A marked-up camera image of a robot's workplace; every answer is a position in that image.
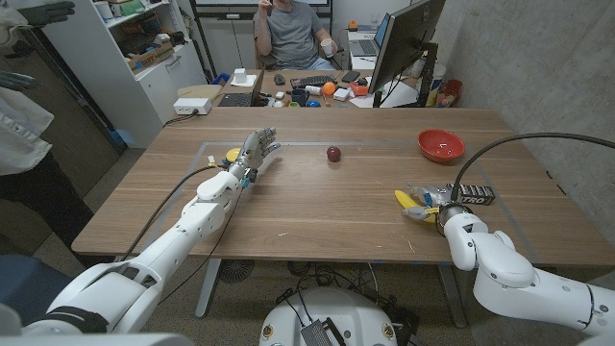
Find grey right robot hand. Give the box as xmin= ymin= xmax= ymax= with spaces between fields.
xmin=401 ymin=182 xmax=457 ymax=223

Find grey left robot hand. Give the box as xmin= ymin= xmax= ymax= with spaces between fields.
xmin=230 ymin=126 xmax=282 ymax=182

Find yellow toy banana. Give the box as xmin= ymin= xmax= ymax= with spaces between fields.
xmin=394 ymin=189 xmax=436 ymax=225

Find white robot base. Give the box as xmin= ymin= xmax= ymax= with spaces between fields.
xmin=258 ymin=286 xmax=399 ymax=346

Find red bowl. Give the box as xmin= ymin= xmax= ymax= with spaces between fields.
xmin=416 ymin=128 xmax=466 ymax=163

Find black Nitro bar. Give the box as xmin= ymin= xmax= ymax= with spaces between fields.
xmin=446 ymin=184 xmax=497 ymax=207

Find black laptop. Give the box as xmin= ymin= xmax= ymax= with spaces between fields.
xmin=216 ymin=66 xmax=266 ymax=109

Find white power strip box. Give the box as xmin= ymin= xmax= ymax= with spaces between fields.
xmin=172 ymin=97 xmax=213 ymax=116

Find beige flat box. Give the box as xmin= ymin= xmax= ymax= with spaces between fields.
xmin=176 ymin=84 xmax=223 ymax=102

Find black keyboard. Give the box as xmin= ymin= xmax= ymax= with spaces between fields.
xmin=289 ymin=74 xmax=337 ymax=90

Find grey table leg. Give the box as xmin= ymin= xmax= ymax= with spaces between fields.
xmin=194 ymin=259 xmax=222 ymax=319
xmin=436 ymin=263 xmax=468 ymax=330

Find white paper sheets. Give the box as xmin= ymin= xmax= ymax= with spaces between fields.
xmin=349 ymin=79 xmax=420 ymax=109

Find white shelf cabinet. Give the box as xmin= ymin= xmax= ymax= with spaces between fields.
xmin=40 ymin=0 xmax=208 ymax=149

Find seated person grey shirt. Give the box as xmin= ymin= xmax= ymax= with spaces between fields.
xmin=253 ymin=0 xmax=339 ymax=71

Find cardboard box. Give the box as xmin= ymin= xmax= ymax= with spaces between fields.
xmin=125 ymin=41 xmax=176 ymax=72

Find silver laptop blue screen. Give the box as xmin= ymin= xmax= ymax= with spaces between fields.
xmin=348 ymin=12 xmax=391 ymax=59

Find black computer monitor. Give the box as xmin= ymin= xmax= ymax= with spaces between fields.
xmin=367 ymin=0 xmax=447 ymax=108

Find white shelf container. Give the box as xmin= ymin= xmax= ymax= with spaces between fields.
xmin=93 ymin=0 xmax=114 ymax=21

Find standing person white jacket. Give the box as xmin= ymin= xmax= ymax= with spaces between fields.
xmin=0 ymin=0 xmax=95 ymax=256

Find black glove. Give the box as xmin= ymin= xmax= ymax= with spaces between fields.
xmin=0 ymin=70 xmax=40 ymax=92
xmin=18 ymin=0 xmax=77 ymax=26

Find dark blue seat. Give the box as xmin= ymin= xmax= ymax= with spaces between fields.
xmin=0 ymin=253 xmax=78 ymax=328

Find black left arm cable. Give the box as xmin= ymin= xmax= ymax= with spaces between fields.
xmin=122 ymin=164 xmax=230 ymax=260

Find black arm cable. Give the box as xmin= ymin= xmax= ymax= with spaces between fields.
xmin=450 ymin=132 xmax=615 ymax=203
xmin=122 ymin=164 xmax=230 ymax=260

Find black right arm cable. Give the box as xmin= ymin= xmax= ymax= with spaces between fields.
xmin=450 ymin=132 xmax=615 ymax=203

